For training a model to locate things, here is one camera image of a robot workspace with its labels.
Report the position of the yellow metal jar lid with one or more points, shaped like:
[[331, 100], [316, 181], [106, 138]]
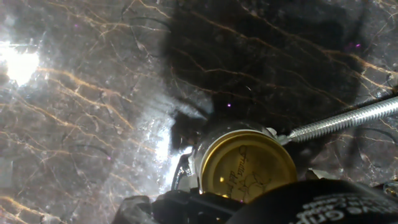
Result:
[[248, 168]]

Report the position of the black C-clamp with steel screw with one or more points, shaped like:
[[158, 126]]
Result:
[[342, 121]]

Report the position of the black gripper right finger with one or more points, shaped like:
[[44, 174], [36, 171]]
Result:
[[391, 188]]

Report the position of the dark marble pattern mat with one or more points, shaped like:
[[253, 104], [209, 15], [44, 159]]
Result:
[[93, 93]]

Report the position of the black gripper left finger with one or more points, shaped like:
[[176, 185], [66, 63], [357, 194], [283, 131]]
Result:
[[192, 208]]

